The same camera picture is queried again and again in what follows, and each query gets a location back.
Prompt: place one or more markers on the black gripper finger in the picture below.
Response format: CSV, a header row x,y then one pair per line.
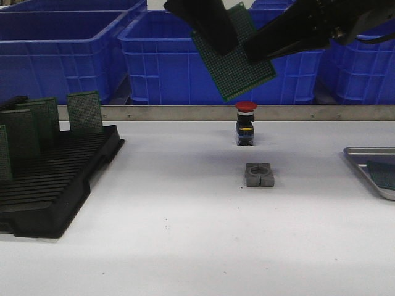
x,y
210,19
311,25

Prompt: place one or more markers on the green perforated circuit board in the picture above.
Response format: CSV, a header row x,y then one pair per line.
x,y
6,169
46,117
84,111
382,174
22,136
233,74

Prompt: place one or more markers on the silver metal tray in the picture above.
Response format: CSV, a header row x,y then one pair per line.
x,y
358,158

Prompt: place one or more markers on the black slotted board rack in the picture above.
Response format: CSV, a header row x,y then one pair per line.
x,y
46,193

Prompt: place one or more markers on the blue plastic crate rear right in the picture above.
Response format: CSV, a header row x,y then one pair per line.
x,y
263,12

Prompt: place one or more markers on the blue plastic crate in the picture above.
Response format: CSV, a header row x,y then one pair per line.
x,y
165,68
77,5
53,54
359,73
263,12

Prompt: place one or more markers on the blue plastic crate centre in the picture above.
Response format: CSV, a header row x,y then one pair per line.
x,y
165,68

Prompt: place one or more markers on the blue plastic crate rear left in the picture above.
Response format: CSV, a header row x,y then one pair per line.
x,y
77,5

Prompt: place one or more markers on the red emergency stop button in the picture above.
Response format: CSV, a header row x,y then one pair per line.
x,y
244,126

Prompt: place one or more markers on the grey metal pipe clamp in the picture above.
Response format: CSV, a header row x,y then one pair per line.
x,y
259,175

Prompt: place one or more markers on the steel table edge rail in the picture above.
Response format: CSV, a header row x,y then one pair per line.
x,y
261,113

